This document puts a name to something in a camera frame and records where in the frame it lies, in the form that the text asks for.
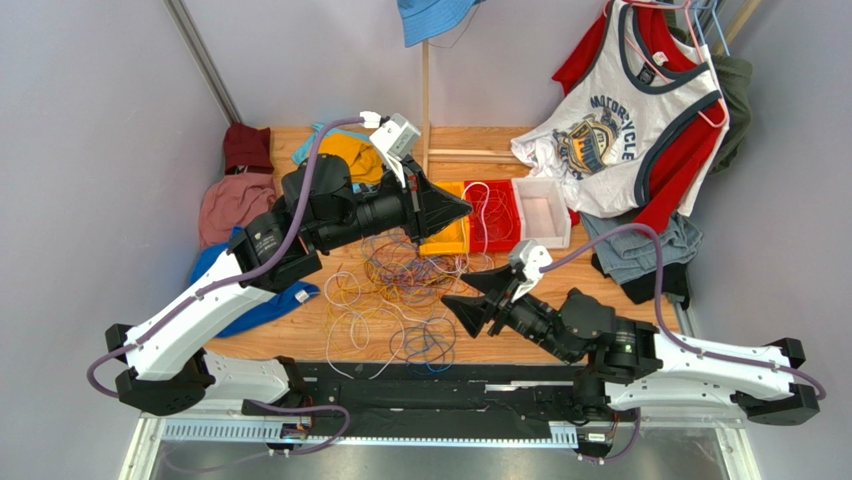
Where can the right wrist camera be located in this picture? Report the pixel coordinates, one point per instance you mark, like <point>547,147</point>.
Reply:
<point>526,260</point>

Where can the blue cloth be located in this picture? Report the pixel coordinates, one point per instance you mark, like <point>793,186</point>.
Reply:
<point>282,304</point>

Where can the blue bucket hat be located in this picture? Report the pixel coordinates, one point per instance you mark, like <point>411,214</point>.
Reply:
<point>424,19</point>

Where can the wooden stand pole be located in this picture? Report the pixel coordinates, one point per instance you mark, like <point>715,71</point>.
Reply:
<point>455,153</point>

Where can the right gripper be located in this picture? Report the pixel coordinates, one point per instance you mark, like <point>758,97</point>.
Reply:
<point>500,306</point>

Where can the pink cloth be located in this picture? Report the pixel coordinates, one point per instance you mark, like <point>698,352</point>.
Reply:
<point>236,200</point>

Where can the pink clothes hanger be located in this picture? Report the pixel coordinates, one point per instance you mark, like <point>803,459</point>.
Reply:
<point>656,83</point>

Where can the olive green garment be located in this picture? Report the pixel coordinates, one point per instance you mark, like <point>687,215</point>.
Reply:
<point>733,76</point>

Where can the red plastic bin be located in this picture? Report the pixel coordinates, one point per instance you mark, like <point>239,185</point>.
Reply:
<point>495,223</point>

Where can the grey denim shorts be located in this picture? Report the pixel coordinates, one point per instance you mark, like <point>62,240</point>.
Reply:
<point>630,255</point>

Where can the mustard yellow shirt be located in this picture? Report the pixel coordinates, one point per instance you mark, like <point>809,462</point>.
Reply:
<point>365,164</point>

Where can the maroon cloth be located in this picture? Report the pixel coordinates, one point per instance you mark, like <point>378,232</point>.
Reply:
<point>247,149</point>

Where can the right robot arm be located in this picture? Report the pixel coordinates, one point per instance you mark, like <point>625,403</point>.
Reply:
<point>633,364</point>

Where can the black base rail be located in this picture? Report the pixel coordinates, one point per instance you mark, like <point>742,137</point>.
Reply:
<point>467,401</point>

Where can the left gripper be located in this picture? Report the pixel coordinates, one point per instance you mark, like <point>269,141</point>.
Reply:
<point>425,207</point>

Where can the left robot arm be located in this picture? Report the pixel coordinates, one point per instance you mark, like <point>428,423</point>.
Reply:
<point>167,369</point>

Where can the yellow plastic bin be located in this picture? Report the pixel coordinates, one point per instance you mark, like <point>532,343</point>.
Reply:
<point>453,239</point>

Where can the white plastic bin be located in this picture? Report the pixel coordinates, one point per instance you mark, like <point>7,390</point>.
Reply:
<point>543,214</point>

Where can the cyan shirt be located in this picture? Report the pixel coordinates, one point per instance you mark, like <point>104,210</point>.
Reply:
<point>306,150</point>

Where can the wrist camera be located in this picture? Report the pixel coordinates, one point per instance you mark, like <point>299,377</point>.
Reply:
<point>393,137</point>
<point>526,260</point>

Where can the aluminium corner profile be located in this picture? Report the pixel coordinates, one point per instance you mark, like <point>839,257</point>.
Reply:
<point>197,47</point>

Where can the white motorcycle tank top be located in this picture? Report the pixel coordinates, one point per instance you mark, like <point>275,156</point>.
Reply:
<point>619,126</point>

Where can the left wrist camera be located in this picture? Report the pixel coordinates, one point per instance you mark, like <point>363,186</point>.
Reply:
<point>393,137</point>

